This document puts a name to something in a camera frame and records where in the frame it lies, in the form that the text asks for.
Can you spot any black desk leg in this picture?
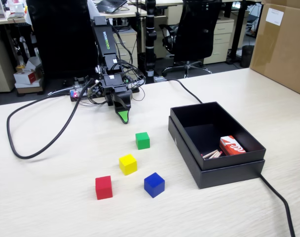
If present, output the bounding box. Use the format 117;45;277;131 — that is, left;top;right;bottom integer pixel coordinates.
227;0;250;65

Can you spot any red wooden cube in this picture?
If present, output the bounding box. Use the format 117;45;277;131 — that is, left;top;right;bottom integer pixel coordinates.
95;175;113;200

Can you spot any blue wooden cube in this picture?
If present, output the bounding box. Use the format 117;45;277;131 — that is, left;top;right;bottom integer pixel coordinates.
144;172;165;198

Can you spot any orange white matchbox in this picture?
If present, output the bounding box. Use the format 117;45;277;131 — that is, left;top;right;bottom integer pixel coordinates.
219;135;247;157

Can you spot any white red cardboard box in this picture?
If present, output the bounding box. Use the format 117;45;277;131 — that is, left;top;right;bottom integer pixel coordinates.
13;56;44;89

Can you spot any black mesh office chair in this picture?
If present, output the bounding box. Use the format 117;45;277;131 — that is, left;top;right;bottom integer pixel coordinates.
159;0;224;78

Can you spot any large brown cardboard box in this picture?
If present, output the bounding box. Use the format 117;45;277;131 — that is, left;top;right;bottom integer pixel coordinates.
248;0;300;97

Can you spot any black open box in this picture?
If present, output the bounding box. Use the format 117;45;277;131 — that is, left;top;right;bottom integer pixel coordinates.
167;116;266;190

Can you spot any black laptop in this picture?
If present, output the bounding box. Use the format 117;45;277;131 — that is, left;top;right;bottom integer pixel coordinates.
95;0;128;14

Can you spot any thick black long cable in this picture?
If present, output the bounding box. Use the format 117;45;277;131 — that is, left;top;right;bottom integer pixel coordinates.
153;79;297;237

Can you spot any light wooden office desk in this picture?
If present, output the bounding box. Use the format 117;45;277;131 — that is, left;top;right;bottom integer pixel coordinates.
98;3;148;18
0;12;34;25

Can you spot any circuit board with red LED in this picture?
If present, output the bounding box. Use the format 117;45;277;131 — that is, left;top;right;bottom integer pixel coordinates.
70;89;82;102

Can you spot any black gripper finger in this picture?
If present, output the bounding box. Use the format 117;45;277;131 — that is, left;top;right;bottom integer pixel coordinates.
113;105;130;125
112;89;134;113

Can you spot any green wooden cube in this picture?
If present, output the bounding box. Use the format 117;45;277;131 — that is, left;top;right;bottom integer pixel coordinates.
135;132;150;151

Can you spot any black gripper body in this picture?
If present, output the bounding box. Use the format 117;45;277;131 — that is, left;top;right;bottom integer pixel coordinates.
100;73;132;97

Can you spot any black waste bin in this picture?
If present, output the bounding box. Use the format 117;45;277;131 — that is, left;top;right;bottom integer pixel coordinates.
240;45;255;68

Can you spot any black cardboard box tray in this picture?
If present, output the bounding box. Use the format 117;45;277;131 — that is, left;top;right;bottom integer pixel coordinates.
170;101;267;171

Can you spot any beige drawer cabinet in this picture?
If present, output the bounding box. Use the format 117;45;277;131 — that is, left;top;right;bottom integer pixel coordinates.
112;26;138;69
0;33;16;94
203;19;235;65

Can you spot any thick black looped cable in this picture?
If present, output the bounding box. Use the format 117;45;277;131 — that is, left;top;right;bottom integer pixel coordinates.
6;78;96;160

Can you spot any yellow wooden cube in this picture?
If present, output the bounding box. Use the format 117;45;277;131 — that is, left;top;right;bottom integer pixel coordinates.
118;154;138;176

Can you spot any black segmented pole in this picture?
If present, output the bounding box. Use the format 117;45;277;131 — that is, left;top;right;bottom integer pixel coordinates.
144;0;157;84

